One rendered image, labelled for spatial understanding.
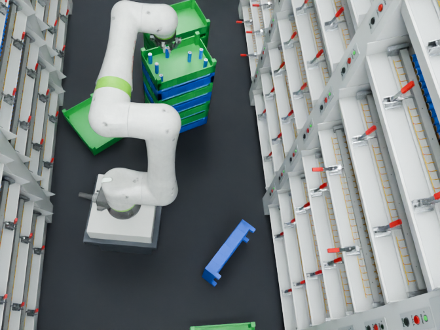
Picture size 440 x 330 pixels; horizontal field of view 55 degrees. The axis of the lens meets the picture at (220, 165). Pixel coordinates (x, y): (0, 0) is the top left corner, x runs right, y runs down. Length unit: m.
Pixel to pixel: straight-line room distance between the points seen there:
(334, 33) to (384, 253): 0.73
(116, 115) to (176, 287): 1.09
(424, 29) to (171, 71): 1.32
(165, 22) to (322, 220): 0.90
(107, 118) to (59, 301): 1.13
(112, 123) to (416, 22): 0.85
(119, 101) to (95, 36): 1.57
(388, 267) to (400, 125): 0.36
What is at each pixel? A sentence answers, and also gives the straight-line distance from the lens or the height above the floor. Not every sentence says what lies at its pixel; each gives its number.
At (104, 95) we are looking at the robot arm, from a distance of 1.36.
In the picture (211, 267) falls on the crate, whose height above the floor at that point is 0.20.
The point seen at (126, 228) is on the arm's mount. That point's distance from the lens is 1.84.
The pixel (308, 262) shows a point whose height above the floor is 0.51.
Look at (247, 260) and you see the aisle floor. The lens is 2.21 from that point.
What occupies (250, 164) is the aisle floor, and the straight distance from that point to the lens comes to 2.40.
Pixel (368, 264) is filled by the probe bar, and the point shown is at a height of 0.95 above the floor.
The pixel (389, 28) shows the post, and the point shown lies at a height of 1.39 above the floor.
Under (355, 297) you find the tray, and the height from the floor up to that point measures 0.90.
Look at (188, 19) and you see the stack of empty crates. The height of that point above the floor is 0.40.
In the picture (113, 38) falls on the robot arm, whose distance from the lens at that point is 1.52.
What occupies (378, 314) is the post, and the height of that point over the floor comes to 1.04.
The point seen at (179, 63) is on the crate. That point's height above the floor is 0.48.
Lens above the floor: 2.12
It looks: 63 degrees down
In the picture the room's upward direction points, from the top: 15 degrees clockwise
